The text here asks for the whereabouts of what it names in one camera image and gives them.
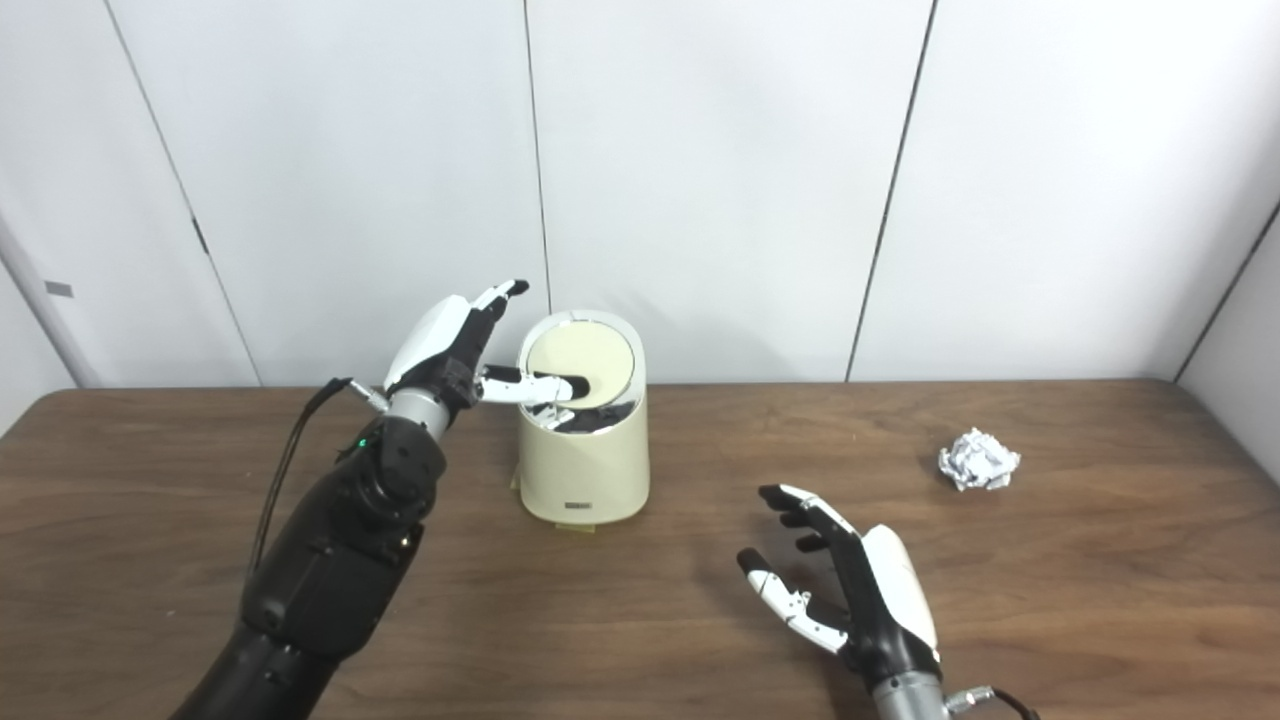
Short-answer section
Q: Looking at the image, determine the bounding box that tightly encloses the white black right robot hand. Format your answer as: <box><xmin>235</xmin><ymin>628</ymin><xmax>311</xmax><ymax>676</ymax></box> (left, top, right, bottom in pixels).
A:
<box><xmin>737</xmin><ymin>484</ymin><xmax>943</xmax><ymax>691</ymax></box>

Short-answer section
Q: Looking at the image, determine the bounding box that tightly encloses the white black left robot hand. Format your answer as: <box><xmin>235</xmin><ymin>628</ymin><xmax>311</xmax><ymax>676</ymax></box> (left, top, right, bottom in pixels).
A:
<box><xmin>383</xmin><ymin>280</ymin><xmax>591</xmax><ymax>431</ymax></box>

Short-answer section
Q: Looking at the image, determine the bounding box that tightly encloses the round cream bin lid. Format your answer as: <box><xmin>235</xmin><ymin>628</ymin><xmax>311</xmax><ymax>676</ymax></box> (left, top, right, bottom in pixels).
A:
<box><xmin>527</xmin><ymin>322</ymin><xmax>636</xmax><ymax>409</ymax></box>

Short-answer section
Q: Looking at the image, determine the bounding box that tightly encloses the white paper ball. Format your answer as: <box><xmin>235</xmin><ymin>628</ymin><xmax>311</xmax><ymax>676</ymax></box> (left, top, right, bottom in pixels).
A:
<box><xmin>938</xmin><ymin>428</ymin><xmax>1022</xmax><ymax>492</ymax></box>

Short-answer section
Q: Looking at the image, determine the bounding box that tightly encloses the cream-colored bin body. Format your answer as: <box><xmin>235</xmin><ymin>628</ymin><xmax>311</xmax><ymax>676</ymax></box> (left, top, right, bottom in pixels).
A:
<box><xmin>515</xmin><ymin>310</ymin><xmax>651</xmax><ymax>526</ymax></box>

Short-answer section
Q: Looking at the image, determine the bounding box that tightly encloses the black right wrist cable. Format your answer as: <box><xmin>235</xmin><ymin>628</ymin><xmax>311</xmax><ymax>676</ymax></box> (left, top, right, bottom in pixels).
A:
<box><xmin>945</xmin><ymin>686</ymin><xmax>1041</xmax><ymax>720</ymax></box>

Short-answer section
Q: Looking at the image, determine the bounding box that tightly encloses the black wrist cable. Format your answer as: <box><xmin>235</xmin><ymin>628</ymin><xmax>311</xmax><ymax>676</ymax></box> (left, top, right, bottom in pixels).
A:
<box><xmin>248</xmin><ymin>377</ymin><xmax>391</xmax><ymax>576</ymax></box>
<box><xmin>945</xmin><ymin>686</ymin><xmax>1041</xmax><ymax>720</ymax></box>

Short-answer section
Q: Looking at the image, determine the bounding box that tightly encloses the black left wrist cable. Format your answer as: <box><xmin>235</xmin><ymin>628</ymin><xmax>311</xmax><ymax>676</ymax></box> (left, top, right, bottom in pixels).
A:
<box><xmin>248</xmin><ymin>377</ymin><xmax>391</xmax><ymax>576</ymax></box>

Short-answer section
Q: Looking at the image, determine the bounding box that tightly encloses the white slanted wall post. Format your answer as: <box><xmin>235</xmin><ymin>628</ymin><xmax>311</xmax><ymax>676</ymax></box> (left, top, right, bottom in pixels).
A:
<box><xmin>0</xmin><ymin>215</ymin><xmax>103</xmax><ymax>389</ymax></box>

